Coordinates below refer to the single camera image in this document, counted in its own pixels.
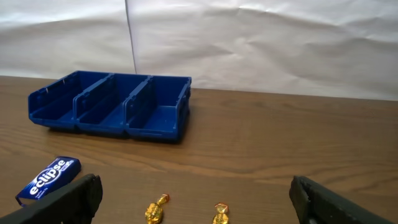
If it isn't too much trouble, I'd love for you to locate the blue tray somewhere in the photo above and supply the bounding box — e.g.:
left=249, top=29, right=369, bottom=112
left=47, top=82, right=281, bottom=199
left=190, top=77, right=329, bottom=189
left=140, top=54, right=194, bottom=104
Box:
left=27, top=70, right=192, bottom=143

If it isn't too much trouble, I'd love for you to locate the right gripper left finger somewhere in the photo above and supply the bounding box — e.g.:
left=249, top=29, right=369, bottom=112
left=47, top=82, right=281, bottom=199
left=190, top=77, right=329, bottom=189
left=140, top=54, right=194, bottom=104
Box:
left=0, top=173, right=103, bottom=224

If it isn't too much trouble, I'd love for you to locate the blue candy pack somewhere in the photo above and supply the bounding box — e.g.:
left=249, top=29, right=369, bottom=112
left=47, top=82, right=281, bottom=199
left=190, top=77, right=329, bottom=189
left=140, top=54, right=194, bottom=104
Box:
left=15, top=156, right=82, bottom=207

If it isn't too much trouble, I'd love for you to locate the gold wrapped candy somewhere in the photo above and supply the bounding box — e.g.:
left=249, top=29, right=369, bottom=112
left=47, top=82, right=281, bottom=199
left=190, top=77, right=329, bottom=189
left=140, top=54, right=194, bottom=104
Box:
left=212, top=202, right=230, bottom=224
left=144, top=193, right=170, bottom=224

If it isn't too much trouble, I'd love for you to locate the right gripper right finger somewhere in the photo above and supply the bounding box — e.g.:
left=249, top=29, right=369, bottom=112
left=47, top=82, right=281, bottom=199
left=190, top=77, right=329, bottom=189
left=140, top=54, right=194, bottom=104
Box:
left=289, top=175, right=396, bottom=224

